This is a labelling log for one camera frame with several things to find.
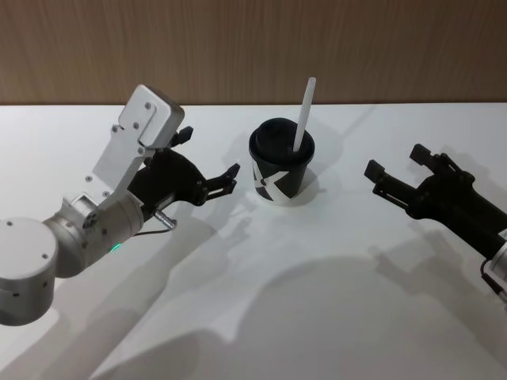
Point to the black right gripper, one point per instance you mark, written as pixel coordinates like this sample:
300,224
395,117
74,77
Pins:
451,202

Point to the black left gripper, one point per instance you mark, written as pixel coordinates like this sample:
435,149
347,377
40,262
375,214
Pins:
170,178

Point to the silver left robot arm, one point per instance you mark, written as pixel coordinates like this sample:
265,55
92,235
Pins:
79,233

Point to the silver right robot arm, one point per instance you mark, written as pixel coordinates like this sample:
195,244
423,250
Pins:
500,263

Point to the black plastic cup lid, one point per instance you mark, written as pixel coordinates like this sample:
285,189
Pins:
277,142

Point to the black and white paper cup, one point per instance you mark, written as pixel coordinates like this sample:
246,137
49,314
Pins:
277,182

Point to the white drinking straw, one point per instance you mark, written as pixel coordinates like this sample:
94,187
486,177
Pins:
304,115

